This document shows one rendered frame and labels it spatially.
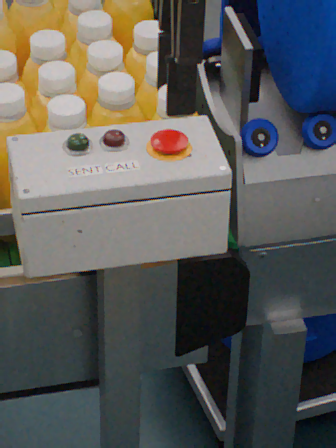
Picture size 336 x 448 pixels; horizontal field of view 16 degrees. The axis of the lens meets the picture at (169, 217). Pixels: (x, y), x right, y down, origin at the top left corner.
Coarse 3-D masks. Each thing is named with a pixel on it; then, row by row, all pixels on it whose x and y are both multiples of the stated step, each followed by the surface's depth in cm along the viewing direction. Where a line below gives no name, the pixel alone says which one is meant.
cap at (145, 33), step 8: (136, 24) 138; (144, 24) 138; (152, 24) 138; (136, 32) 136; (144, 32) 136; (152, 32) 136; (136, 40) 137; (144, 40) 136; (152, 40) 136; (144, 48) 137; (152, 48) 136
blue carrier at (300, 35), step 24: (264, 0) 151; (288, 0) 142; (312, 0) 133; (264, 24) 153; (288, 24) 143; (312, 24) 134; (264, 48) 154; (288, 48) 144; (312, 48) 135; (288, 72) 145; (312, 72) 136; (288, 96) 146; (312, 96) 137
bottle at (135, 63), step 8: (136, 48) 137; (128, 56) 139; (136, 56) 137; (144, 56) 137; (128, 64) 138; (136, 64) 137; (144, 64) 137; (128, 72) 138; (136, 72) 138; (144, 72) 137; (136, 80) 138; (136, 88) 138
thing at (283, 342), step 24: (264, 336) 169; (288, 336) 164; (264, 360) 170; (288, 360) 167; (264, 384) 172; (288, 384) 170; (264, 408) 174; (288, 408) 173; (264, 432) 176; (288, 432) 177
